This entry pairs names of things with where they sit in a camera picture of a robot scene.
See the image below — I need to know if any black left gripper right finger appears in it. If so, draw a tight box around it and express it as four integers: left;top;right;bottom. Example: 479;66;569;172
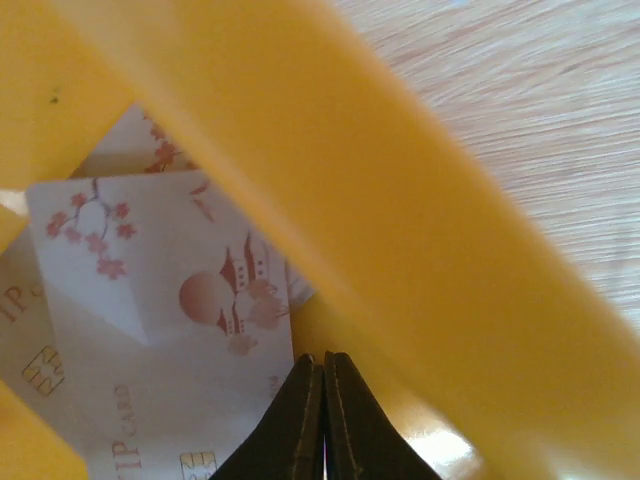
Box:
324;352;439;480

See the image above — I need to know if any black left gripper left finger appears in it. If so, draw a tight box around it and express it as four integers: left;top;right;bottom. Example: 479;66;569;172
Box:
212;354;324;480

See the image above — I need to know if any white card with blossom print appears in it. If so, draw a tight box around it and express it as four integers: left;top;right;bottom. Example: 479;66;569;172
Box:
73;105;197;178

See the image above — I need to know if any small yellow plastic bin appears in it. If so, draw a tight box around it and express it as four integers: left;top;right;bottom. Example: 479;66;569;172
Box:
1;1;639;479

